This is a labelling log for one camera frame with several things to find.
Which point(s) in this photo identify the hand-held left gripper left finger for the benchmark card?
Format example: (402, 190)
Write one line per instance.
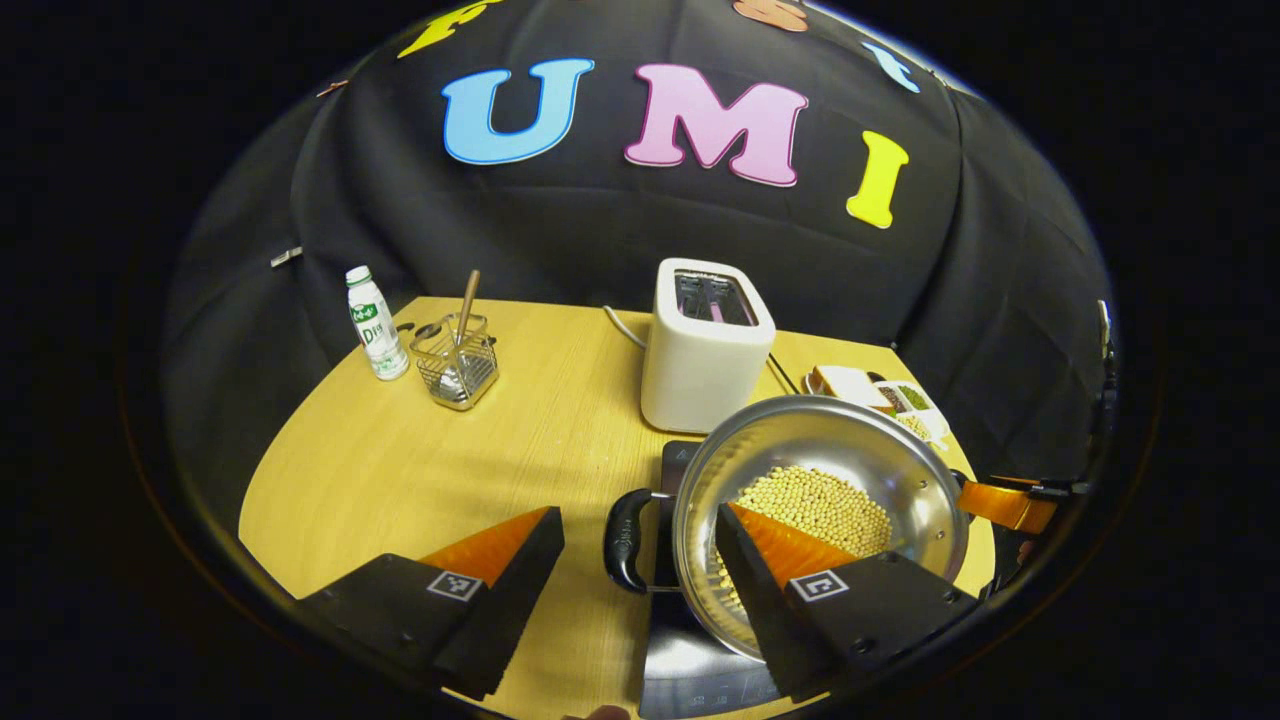
(515, 600)

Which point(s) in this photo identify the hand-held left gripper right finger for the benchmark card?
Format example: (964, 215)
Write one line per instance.
(755, 610)

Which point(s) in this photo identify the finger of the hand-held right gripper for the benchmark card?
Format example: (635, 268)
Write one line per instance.
(1010, 505)

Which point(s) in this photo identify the black induction cooktop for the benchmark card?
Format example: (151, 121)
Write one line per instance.
(690, 670)

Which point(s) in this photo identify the pile of soybeans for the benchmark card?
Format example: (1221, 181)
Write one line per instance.
(820, 505)

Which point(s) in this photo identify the white divided dish of beans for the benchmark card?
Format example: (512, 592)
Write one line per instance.
(915, 405)

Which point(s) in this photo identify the sandwich with lettuce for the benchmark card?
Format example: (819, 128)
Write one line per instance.
(850, 385)

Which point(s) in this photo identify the white toaster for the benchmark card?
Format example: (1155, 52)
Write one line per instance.
(700, 370)

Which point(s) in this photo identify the white drink bottle green label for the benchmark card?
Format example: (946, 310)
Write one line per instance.
(378, 335)

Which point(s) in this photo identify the black backdrop cloth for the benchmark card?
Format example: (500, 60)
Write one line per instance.
(600, 220)

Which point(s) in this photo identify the metal clip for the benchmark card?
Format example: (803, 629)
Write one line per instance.
(286, 256)

